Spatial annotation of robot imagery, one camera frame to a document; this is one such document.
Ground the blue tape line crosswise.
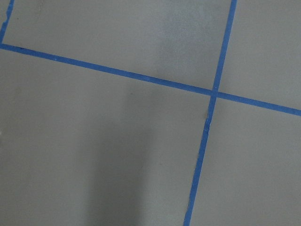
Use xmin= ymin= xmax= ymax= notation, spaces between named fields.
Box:
xmin=0 ymin=44 xmax=301 ymax=116

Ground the blue tape line lengthwise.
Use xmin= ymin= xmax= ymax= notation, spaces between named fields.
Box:
xmin=183 ymin=0 xmax=237 ymax=226

